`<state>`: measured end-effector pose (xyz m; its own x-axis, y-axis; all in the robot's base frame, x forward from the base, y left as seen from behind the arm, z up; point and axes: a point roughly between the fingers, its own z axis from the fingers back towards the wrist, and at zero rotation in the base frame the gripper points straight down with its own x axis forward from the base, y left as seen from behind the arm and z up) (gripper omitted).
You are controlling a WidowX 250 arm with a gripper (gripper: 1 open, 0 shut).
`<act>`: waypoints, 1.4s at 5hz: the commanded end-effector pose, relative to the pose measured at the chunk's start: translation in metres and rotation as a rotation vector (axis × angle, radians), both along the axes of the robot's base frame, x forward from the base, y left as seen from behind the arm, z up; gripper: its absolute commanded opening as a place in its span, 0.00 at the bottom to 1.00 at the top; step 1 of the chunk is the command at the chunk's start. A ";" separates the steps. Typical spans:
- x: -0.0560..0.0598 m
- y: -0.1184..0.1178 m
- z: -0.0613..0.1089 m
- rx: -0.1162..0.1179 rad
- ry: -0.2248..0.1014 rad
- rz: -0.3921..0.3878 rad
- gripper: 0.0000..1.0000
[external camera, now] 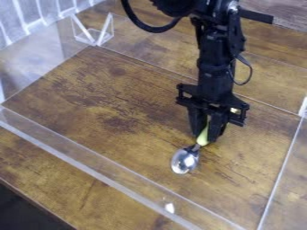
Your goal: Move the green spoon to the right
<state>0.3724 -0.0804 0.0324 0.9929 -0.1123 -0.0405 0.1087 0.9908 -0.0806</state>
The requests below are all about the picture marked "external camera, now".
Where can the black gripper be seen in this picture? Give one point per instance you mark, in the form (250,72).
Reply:
(210,101)

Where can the green handled metal spoon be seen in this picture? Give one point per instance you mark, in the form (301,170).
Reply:
(186,157)

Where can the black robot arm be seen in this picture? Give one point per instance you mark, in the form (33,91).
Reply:
(218,28)

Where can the clear acrylic triangle bracket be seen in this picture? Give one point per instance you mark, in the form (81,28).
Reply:
(92,36)

